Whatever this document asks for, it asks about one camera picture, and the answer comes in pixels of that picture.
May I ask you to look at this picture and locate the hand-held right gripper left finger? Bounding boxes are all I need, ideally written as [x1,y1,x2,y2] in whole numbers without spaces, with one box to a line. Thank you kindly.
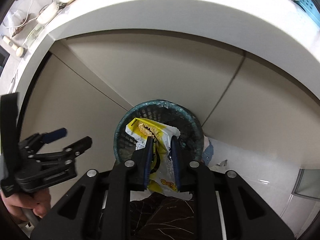
[30,136,153,240]

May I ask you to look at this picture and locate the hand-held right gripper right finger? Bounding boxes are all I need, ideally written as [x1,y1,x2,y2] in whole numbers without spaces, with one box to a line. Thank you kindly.
[170,136,295,240]

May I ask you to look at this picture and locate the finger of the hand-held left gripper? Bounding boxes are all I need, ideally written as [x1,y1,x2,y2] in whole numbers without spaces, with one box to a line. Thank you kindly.
[19,127,68,155]
[31,136,93,167]

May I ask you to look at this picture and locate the yellow snack packet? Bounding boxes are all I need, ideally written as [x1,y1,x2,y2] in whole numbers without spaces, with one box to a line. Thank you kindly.
[125,117,181,195]

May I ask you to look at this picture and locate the black mesh wastebasket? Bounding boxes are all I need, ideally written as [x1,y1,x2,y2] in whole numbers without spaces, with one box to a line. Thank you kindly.
[114,100,203,167]

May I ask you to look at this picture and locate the person's left hand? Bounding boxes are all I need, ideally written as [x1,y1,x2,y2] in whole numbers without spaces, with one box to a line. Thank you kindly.
[4,189,52,222]

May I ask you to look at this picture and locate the light blue cloth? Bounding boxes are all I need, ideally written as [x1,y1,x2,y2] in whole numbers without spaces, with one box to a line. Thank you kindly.
[201,136,215,167]

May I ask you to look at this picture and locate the person's dark patterned clothing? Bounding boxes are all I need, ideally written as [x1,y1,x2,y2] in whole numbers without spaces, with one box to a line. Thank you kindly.
[130,192,198,240]

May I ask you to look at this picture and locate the wooden pestle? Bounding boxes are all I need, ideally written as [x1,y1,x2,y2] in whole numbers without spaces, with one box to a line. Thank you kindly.
[2,35,27,57]

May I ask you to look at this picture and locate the clear glass dish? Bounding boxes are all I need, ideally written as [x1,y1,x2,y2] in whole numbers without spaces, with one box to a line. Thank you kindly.
[24,22,48,48]

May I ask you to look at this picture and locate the hanging clear plastic bag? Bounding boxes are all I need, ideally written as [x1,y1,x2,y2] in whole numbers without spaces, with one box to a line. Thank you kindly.
[1,5,38,37]

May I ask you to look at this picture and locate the small white bowl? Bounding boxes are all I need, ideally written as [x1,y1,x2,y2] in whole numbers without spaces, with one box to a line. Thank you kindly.
[36,1,60,24]

